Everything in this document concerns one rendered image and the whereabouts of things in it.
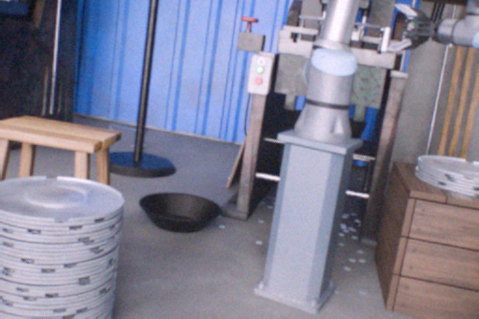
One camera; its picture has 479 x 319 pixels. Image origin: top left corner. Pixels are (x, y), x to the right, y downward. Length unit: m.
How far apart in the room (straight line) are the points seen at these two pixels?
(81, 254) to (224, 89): 2.49
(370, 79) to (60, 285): 1.32
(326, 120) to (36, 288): 0.78
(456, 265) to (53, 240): 1.03
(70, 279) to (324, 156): 0.67
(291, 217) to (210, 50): 2.18
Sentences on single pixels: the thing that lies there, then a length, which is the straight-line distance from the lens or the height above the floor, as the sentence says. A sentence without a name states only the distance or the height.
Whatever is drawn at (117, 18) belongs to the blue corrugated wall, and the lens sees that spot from 3.75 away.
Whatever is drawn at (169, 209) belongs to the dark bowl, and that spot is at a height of 0.02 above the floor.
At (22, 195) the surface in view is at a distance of 1.24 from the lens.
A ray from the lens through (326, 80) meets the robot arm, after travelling 1.39.
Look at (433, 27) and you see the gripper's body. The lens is 1.69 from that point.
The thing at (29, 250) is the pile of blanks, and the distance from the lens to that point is 1.12.
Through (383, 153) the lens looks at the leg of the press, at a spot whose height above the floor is 0.35.
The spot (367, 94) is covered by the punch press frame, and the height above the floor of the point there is 0.54.
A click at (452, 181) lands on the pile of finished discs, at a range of 1.63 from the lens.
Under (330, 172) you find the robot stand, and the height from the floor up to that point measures 0.38.
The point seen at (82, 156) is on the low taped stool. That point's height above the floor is 0.28.
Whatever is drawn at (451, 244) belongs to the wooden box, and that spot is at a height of 0.22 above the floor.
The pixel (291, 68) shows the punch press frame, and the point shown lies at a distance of 2.04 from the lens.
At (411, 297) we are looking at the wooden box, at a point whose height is 0.05.
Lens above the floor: 0.68
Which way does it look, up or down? 11 degrees down
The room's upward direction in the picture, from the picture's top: 8 degrees clockwise
